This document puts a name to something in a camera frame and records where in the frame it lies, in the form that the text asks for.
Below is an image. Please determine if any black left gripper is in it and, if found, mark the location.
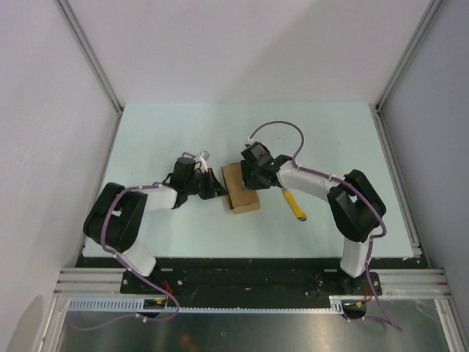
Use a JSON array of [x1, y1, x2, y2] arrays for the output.
[[185, 168, 229, 200]]

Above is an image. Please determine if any brown cardboard express box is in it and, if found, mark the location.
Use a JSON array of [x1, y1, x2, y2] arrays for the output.
[[221, 163, 260, 215]]

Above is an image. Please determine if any yellow utility knife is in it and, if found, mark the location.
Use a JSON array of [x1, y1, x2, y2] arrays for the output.
[[281, 187, 308, 221]]

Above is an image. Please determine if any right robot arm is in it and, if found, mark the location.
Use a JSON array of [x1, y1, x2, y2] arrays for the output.
[[240, 142, 387, 294]]

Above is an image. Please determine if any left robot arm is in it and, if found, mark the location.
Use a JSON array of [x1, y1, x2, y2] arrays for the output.
[[83, 151, 228, 293]]

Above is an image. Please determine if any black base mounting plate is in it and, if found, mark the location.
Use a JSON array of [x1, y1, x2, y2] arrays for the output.
[[75, 255, 384, 298]]

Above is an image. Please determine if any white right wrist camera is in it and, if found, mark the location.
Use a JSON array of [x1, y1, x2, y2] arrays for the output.
[[244, 137, 259, 147]]

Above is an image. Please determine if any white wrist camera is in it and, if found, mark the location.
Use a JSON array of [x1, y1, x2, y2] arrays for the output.
[[193, 150, 210, 173], [244, 137, 259, 147]]

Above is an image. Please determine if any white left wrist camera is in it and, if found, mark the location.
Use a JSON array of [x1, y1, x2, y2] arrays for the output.
[[193, 150, 210, 173]]

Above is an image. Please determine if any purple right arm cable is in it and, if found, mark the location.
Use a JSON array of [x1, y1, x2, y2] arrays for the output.
[[247, 120, 404, 333]]

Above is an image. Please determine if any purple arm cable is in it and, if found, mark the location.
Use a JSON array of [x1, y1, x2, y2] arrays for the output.
[[247, 120, 404, 333], [69, 150, 180, 333]]

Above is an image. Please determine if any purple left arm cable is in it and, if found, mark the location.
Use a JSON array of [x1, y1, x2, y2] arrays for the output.
[[69, 150, 180, 333]]

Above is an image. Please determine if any aluminium frame post right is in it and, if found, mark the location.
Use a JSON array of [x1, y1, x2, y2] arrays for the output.
[[373, 0, 446, 118]]

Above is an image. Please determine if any aluminium frame post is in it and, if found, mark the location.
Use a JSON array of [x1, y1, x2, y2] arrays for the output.
[[373, 0, 446, 118], [53, 0, 124, 117]]

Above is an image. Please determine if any grey slotted cable duct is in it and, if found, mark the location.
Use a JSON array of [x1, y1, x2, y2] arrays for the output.
[[67, 297, 367, 313]]

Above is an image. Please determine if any aluminium front rail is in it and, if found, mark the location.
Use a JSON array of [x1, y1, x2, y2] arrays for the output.
[[53, 268, 452, 300]]

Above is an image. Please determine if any aluminium frame post left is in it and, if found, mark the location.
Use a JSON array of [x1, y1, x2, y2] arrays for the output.
[[53, 0, 124, 117]]

